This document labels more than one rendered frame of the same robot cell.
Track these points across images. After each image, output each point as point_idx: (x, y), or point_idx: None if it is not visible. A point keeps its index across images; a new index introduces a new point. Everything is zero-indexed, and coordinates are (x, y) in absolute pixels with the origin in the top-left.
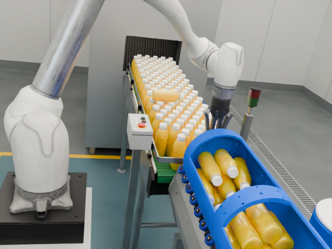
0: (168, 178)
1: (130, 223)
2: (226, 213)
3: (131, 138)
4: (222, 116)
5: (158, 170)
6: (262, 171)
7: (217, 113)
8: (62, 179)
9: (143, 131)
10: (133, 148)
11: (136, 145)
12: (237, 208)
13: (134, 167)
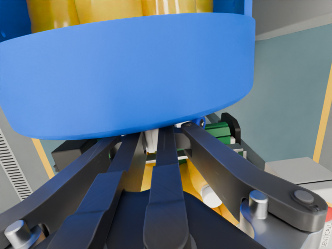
0: (209, 127)
1: (216, 120)
2: None
3: (331, 172)
4: (93, 205)
5: (228, 140)
6: None
7: (161, 224)
8: None
9: (323, 190)
10: (303, 158)
11: (306, 164)
12: None
13: (254, 155)
